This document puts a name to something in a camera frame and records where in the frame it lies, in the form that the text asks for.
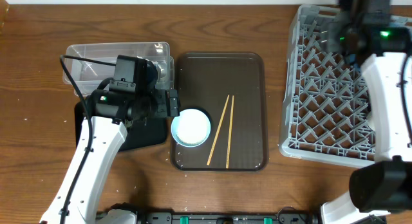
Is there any light blue small bowl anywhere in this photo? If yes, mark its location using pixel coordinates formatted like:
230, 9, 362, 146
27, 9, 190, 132
171, 109, 211, 148

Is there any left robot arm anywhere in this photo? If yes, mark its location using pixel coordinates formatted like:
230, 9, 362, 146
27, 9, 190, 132
40, 55, 180, 223

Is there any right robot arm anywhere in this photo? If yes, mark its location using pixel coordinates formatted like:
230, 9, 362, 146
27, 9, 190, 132
320, 0, 411, 223

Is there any grey dishwasher rack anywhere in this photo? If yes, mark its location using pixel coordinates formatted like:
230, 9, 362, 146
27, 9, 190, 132
278, 4, 412, 169

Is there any black plastic bin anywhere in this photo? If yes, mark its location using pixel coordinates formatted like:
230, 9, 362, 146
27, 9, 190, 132
74, 102, 167, 152

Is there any clear plastic bin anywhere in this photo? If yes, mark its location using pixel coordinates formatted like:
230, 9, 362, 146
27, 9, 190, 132
64, 42, 174, 96

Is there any dark brown serving tray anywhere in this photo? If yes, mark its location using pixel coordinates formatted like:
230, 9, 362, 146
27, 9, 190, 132
171, 52, 268, 171

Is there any right black cable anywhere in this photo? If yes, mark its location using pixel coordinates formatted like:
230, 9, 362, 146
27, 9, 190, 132
397, 55, 412, 144

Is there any black cable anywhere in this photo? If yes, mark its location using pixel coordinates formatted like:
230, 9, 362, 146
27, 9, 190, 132
59, 54, 118, 224
397, 55, 412, 144

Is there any left black cable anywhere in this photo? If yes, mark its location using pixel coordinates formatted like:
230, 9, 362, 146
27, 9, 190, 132
59, 54, 118, 224

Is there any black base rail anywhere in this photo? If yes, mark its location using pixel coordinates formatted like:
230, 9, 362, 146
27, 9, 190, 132
139, 210, 321, 224

